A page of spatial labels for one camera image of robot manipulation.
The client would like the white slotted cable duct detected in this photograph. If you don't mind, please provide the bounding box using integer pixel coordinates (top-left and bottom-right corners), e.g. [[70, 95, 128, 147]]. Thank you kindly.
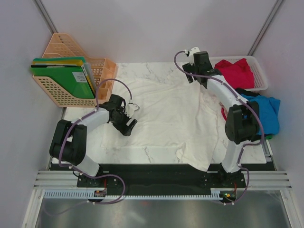
[[43, 189, 230, 200]]

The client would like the white t shirt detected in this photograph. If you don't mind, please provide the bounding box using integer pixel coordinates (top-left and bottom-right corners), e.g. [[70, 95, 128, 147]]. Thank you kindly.
[[101, 77, 228, 171]]

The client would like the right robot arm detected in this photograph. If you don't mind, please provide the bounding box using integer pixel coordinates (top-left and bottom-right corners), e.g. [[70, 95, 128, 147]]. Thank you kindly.
[[179, 47, 264, 187]]

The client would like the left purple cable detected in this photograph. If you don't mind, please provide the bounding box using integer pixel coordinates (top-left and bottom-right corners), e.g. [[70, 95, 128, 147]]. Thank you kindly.
[[44, 78, 133, 217]]

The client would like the black t shirt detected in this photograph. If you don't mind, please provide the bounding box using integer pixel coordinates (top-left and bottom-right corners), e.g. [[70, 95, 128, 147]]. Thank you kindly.
[[235, 88, 260, 97]]

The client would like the blue t shirt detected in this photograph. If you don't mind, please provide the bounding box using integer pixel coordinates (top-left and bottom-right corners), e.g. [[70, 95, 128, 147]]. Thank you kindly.
[[242, 94, 281, 135]]

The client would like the white plastic basket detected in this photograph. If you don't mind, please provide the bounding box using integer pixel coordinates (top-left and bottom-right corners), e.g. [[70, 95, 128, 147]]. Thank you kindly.
[[210, 56, 268, 92]]

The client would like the purple cable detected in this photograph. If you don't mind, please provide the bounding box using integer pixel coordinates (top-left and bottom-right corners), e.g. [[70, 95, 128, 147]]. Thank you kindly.
[[173, 49, 266, 206], [44, 78, 133, 217]]

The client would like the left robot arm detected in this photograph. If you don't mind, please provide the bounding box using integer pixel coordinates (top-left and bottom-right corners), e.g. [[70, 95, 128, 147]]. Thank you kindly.
[[49, 95, 140, 187]]

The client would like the red t shirt on table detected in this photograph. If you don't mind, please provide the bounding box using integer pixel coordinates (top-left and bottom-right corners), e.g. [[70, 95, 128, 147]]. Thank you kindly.
[[221, 107, 228, 121]]

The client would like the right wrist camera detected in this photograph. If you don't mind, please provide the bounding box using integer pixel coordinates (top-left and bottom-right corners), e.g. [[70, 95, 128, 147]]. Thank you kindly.
[[184, 47, 200, 57]]

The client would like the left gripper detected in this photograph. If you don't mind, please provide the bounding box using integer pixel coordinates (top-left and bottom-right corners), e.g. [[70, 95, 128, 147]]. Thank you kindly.
[[111, 107, 137, 136]]

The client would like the green file folder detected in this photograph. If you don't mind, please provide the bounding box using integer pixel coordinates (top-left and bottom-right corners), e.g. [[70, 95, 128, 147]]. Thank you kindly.
[[30, 63, 95, 99]]

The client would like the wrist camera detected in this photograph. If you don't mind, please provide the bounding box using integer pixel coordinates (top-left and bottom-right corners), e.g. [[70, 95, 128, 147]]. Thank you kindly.
[[184, 47, 200, 57], [124, 103, 140, 118]]

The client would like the red t shirt in basket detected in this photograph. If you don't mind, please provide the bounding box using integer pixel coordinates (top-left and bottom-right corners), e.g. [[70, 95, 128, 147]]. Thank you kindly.
[[214, 58, 255, 89]]

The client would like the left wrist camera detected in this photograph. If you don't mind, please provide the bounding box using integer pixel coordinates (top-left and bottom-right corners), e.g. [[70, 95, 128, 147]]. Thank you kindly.
[[124, 103, 140, 118]]

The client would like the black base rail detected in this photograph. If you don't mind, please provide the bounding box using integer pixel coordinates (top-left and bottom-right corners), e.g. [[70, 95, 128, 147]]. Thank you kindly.
[[51, 162, 275, 195]]

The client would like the peach plastic file organizer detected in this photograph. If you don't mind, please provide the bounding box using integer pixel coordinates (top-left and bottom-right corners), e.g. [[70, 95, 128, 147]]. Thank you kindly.
[[30, 33, 118, 107]]

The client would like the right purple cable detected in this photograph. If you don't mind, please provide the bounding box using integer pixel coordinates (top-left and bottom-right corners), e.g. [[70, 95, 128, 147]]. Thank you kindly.
[[173, 49, 266, 206]]

